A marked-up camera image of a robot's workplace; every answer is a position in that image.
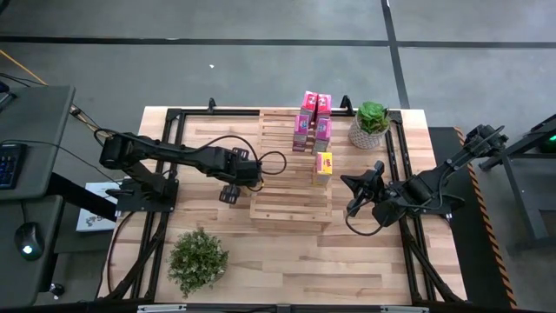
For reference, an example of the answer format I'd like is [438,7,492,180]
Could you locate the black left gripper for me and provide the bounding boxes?
[218,146,264,206]

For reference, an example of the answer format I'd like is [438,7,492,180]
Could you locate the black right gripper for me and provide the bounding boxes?
[340,159,407,227]

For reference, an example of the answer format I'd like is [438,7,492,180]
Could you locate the purple Raisin Bran cereal box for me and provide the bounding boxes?
[291,113,312,153]
[311,116,334,156]

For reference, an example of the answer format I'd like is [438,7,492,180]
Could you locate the red cereal box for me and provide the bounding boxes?
[300,90,319,123]
[315,93,334,121]

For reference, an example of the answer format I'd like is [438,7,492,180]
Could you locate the light wooden slatted shelf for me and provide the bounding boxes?
[249,108,334,232]

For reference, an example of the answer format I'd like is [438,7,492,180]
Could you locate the succulent in patterned white pot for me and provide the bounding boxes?
[347,100,392,151]

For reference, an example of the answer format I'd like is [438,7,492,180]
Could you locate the bushy green potted plant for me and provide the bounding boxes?
[167,225,230,299]

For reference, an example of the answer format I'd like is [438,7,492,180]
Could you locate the black hazard-edged floor mat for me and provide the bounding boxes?
[427,125,519,310]

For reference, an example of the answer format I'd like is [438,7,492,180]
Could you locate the white printed board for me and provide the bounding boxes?
[76,181,122,233]

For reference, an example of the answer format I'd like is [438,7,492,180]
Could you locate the black metal stand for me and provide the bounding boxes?
[480,111,556,256]

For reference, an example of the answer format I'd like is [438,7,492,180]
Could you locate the black desk support beam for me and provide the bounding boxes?
[45,171,121,223]

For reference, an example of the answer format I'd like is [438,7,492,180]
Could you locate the grey desk top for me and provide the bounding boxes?
[0,195,66,308]
[0,84,76,201]

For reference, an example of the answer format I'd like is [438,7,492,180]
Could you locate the black computer mouse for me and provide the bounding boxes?
[14,221,45,262]

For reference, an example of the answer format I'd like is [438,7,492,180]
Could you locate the backlit black keyboard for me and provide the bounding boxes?
[0,142,29,190]

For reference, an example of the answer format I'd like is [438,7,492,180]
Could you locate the black desk device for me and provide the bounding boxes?
[0,80,13,112]

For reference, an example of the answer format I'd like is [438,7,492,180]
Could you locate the black metal table frame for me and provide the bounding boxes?
[97,106,468,305]

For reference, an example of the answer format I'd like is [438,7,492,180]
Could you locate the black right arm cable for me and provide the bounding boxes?
[345,198,388,237]

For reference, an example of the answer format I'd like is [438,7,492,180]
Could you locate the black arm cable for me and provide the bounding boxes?
[345,198,388,237]
[186,133,288,176]

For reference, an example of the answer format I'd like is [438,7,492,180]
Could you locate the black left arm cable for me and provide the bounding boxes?
[186,133,288,176]

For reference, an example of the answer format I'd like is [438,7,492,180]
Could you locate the silver metal bracket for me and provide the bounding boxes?
[380,305,430,313]
[136,303,188,313]

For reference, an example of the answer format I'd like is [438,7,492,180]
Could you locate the black keyboard cable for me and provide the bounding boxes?
[0,138,125,186]

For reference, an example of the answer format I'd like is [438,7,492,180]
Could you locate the yellow cable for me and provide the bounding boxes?
[0,49,48,86]

